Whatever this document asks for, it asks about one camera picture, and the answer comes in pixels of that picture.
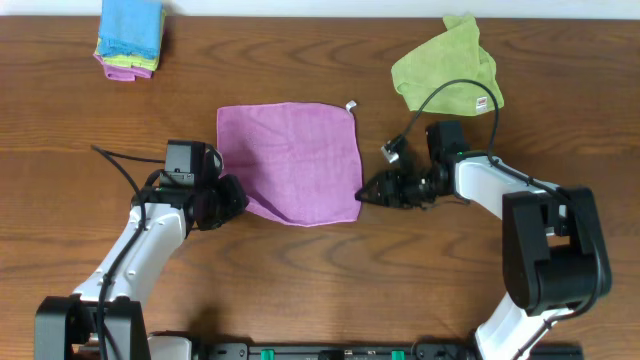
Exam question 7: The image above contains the purple microfiber cloth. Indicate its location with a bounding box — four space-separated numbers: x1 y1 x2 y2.
217 100 363 227

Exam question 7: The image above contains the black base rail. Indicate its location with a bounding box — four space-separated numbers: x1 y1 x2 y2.
147 342 585 360

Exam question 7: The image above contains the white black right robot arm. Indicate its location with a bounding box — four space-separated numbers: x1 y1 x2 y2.
355 121 612 359

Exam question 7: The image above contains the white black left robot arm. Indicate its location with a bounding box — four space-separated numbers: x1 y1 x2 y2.
34 140 248 359

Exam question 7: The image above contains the folded purple cloth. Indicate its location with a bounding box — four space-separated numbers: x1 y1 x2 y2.
93 54 152 82

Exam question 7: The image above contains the crumpled green cloth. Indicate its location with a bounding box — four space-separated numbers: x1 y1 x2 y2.
391 15 504 116

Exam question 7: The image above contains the folded green cloth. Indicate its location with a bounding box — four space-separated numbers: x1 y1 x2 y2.
94 11 166 72

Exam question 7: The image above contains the folded blue cloth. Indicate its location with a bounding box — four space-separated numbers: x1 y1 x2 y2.
97 0 164 59

